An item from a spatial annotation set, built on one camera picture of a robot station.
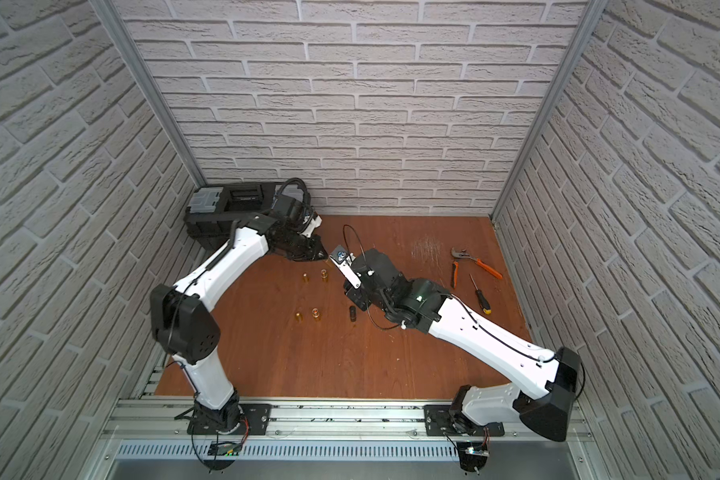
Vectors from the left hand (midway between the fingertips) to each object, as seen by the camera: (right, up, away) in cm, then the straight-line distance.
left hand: (332, 252), depth 84 cm
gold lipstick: (-11, -20, +6) cm, 24 cm away
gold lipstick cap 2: (-4, -8, +13) cm, 16 cm away
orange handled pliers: (+46, -2, +22) cm, 51 cm away
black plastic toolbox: (-42, +14, +13) cm, 46 cm away
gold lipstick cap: (-11, -10, +16) cm, 21 cm away
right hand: (+8, -5, -14) cm, 17 cm away
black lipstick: (+6, -19, +3) cm, 20 cm away
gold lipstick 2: (-6, -18, +4) cm, 20 cm away
